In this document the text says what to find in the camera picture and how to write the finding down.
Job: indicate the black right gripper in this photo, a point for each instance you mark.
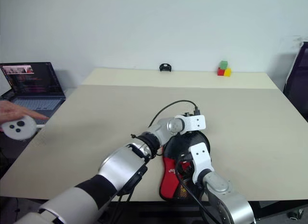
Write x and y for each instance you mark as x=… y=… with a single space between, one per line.
x=186 y=157

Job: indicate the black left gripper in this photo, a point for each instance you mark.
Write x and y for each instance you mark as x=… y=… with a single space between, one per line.
x=192 y=134

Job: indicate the black and red paddle case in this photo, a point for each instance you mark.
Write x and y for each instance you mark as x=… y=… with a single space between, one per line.
x=172 y=175

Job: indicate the white round handheld controller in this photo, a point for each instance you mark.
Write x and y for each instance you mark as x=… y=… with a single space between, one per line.
x=19 y=128

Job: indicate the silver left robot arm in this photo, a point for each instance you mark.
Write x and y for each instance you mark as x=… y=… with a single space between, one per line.
x=125 y=166

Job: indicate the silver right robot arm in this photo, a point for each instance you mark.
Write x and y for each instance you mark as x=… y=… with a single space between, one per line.
x=221 y=185

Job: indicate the person's bare hand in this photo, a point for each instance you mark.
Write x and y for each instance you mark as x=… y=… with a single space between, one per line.
x=14 y=110

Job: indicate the red cube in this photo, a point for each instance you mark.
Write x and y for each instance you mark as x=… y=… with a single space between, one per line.
x=221 y=71

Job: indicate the yellow cube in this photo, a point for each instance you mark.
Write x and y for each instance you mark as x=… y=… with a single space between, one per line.
x=227 y=72

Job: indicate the small black clamp device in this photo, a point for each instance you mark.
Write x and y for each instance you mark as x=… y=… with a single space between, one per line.
x=165 y=67

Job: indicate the green cube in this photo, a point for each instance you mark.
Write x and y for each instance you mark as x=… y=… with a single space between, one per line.
x=223 y=65

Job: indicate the black office chair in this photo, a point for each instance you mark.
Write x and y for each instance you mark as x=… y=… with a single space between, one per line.
x=298 y=89

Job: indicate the black caster wheel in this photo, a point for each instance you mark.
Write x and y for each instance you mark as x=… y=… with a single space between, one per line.
x=295 y=214

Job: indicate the dark grey open laptop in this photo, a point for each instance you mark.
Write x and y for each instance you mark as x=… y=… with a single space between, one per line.
x=31 y=84

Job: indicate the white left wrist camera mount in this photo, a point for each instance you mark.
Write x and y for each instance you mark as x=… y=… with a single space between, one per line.
x=195 y=122

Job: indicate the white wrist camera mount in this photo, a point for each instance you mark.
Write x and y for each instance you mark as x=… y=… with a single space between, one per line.
x=195 y=122
x=201 y=159

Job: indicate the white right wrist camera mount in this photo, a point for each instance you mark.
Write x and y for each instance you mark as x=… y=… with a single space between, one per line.
x=201 y=159

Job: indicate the black table frame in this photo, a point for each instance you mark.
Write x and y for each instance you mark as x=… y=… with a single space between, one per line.
x=264 y=203

